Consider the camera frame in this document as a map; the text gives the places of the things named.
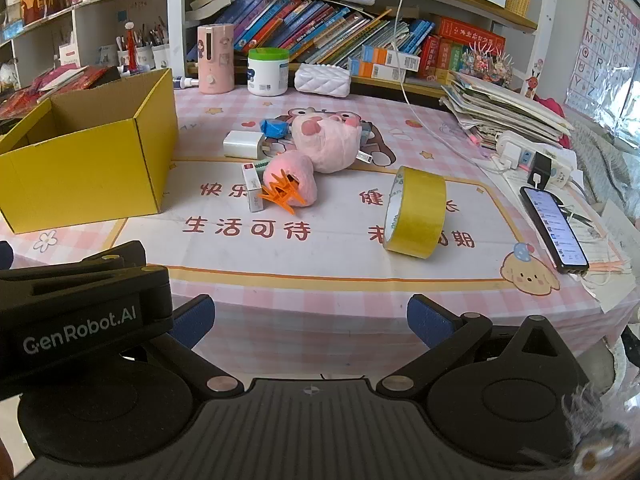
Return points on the red plastic bag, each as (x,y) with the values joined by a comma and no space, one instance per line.
(30,95)

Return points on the white quilted pouch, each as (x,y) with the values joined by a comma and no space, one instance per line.
(322,80)

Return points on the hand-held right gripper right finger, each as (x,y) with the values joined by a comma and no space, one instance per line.
(427,322)

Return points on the red boxed book set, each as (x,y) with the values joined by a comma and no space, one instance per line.
(465,42)

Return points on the red tassel ornament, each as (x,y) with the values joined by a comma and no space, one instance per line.
(131,47)

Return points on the long row of colourful books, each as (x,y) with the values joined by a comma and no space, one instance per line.
(310,25)

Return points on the thin white book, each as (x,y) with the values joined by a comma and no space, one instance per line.
(60,77)

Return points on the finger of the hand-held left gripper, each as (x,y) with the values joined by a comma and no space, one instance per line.
(115,280)
(5,256)

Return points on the yellow tape roll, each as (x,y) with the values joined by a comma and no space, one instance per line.
(420,215)

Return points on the black smartphone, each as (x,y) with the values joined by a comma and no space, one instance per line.
(552,230)

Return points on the white cubby shelf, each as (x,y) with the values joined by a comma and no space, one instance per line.
(82,30)

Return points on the orange blue small box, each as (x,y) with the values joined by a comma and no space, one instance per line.
(375,70)
(390,57)

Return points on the yellow cardboard box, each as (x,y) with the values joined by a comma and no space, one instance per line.
(85,170)

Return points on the grey blanket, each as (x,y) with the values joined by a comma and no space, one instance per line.
(602,160)

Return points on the black charger plug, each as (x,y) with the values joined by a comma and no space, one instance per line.
(540,167)

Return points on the alphabet wall poster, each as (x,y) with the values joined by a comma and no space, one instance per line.
(605,45)

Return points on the white jar green lid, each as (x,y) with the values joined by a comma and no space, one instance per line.
(267,72)

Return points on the stack of papers and notebooks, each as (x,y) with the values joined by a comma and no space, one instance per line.
(505,107)

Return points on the white power strip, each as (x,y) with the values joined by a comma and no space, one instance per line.
(560,167)

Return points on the grey furry cloth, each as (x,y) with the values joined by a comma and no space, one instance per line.
(595,425)

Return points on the red cloth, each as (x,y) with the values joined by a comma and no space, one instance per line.
(552,106)

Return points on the large pink plush toy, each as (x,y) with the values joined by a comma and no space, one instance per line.
(325,142)

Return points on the small pink plush toy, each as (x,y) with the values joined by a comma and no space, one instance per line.
(295,170)

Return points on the loose white papers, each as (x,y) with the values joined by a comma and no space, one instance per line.
(617,270)

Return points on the colourful ornament bunch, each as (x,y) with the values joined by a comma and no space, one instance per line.
(487,62)

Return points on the white charger plug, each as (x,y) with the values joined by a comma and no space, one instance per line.
(512,152)

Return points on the white pen cup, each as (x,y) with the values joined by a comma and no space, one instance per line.
(161,56)
(142,55)

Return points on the orange hair claw clip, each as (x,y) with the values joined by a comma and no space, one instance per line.
(282,194)

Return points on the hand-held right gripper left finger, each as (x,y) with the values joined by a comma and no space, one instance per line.
(192,321)

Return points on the pink humidifier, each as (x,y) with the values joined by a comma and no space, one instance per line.
(216,60)

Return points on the blue packet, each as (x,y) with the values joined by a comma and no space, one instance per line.
(274,128)

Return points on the white charger adapter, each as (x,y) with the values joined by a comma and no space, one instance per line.
(240,144)

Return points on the small white red box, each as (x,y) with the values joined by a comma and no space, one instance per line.
(251,185)

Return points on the small white spray bottle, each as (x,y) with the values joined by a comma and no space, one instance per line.
(184,81)

